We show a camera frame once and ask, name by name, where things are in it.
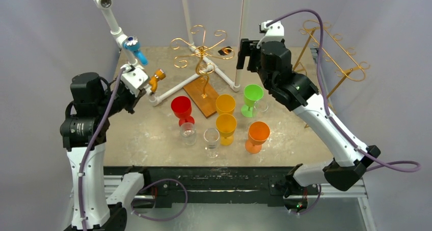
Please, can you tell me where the yellow wine glass front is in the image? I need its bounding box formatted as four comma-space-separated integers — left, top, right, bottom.
215, 114, 237, 146

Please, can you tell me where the clear wine glass right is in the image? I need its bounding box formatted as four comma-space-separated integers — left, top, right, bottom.
253, 100, 268, 117

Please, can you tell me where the gold wire wine glass rack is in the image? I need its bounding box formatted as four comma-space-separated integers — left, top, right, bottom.
293, 19, 370, 113

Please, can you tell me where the gold scroll glass tree stand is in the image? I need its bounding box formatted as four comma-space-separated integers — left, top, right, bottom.
170, 24, 235, 83

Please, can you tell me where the yellow wine glass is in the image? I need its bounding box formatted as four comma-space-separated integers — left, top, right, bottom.
215, 114, 237, 146
215, 94, 236, 115

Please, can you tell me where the red plastic wine glass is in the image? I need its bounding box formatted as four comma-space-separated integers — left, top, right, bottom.
171, 96, 195, 126

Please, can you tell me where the clear wine glass middle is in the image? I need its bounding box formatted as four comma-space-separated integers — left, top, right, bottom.
203, 128, 220, 158

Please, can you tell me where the orange faucet handle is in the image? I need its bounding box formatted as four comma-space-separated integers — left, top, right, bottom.
149, 69, 166, 93

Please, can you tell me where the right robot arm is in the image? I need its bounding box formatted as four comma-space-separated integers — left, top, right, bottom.
236, 38, 381, 194

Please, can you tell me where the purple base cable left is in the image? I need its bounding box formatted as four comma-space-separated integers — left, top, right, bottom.
130, 178, 188, 222

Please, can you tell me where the green plastic wine glass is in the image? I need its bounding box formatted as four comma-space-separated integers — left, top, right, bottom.
241, 84, 264, 118

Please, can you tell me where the wooden base board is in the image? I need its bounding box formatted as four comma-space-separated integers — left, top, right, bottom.
183, 76, 219, 118

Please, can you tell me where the clear wine glass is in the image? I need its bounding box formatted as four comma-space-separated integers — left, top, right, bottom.
180, 122, 197, 146
253, 100, 268, 117
203, 128, 220, 158

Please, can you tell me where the yellow wine glass rear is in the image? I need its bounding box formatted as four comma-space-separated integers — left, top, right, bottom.
215, 94, 236, 115

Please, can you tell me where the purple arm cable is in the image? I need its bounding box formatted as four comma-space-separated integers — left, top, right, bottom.
266, 8, 422, 173
77, 66, 126, 231

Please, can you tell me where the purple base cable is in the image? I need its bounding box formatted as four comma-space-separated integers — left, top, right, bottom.
130, 178, 188, 222
287, 185, 322, 217

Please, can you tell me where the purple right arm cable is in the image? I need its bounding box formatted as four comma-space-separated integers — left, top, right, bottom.
266, 8, 422, 173

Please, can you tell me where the black orange small clip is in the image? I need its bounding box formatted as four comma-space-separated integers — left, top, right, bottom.
218, 46, 233, 56

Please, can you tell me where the blue faucet handle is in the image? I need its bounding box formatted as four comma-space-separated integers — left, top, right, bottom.
123, 36, 148, 66

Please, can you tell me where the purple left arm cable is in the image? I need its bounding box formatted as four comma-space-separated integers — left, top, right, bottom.
77, 66, 126, 231

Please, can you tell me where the white PVC pipe frame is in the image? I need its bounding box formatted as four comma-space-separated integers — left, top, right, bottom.
93, 0, 241, 106

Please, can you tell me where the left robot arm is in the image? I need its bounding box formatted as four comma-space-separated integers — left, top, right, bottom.
60, 71, 152, 230

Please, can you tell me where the clear wine glass left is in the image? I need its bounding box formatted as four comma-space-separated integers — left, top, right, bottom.
180, 122, 197, 146

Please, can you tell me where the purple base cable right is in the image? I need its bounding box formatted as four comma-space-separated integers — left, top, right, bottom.
287, 185, 322, 217

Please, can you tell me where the orange plastic wine glass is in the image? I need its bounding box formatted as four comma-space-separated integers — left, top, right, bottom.
245, 121, 271, 154

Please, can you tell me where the black table front rail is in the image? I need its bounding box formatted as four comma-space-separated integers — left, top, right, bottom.
103, 166, 318, 209

